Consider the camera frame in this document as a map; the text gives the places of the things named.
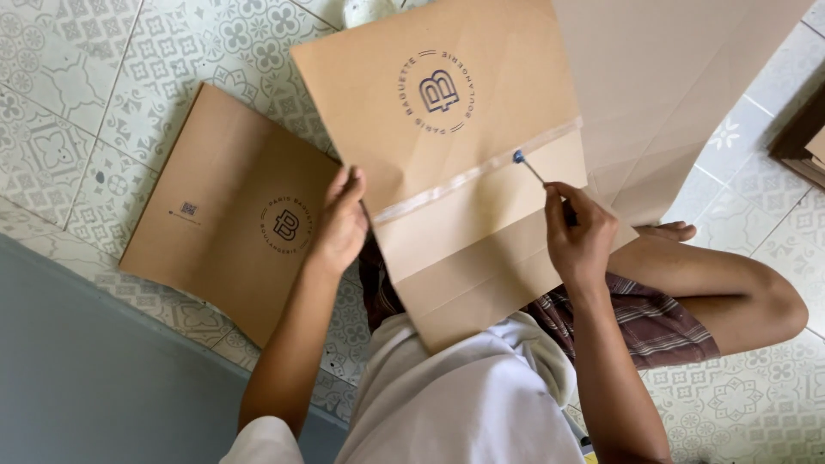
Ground person's left hand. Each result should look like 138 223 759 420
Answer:
308 165 370 277

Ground person's right hand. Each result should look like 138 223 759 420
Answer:
543 181 620 289

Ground blue-tipped glue brush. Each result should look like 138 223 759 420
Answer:
512 149 578 228

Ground brown paper bag with flap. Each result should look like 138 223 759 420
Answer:
290 0 639 354

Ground person's bare foot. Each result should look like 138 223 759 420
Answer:
633 221 698 244

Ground person's plaid shorts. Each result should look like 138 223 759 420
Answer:
357 232 722 371

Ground stack of brown paper bags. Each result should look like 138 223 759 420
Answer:
119 82 343 349

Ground person's bare leg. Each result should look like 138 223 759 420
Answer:
606 235 810 357

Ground large plain brown paper sheet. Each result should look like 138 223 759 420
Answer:
551 0 817 227

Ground person's white shirt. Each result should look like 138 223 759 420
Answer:
219 312 589 464

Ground brown cardboard pile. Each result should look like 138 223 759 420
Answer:
768 80 825 191

